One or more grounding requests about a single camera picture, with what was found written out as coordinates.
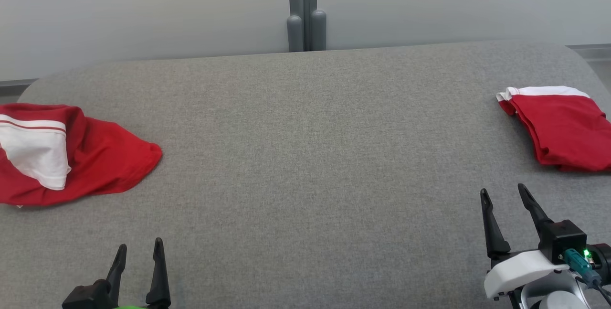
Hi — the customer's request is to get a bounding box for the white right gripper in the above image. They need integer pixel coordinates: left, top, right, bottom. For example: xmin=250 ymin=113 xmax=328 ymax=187
xmin=480 ymin=183 xmax=571 ymax=300

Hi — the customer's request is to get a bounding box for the grey wall baseboard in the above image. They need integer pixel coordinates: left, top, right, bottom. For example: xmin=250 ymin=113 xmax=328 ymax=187
xmin=0 ymin=78 xmax=39 ymax=97
xmin=566 ymin=43 xmax=611 ymax=64

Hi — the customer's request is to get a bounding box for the red and white jersey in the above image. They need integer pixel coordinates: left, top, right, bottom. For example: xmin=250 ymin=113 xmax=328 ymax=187
xmin=0 ymin=103 xmax=164 ymax=207
xmin=495 ymin=85 xmax=611 ymax=173

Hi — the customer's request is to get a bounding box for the teal right camera connector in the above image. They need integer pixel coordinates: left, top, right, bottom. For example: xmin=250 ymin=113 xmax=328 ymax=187
xmin=563 ymin=248 xmax=603 ymax=289

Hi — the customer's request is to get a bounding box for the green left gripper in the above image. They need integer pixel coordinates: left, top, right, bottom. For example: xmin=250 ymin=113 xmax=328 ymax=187
xmin=106 ymin=237 xmax=171 ymax=309

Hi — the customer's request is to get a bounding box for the grey partition post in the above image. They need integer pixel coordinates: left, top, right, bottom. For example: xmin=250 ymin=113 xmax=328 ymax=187
xmin=286 ymin=0 xmax=328 ymax=53

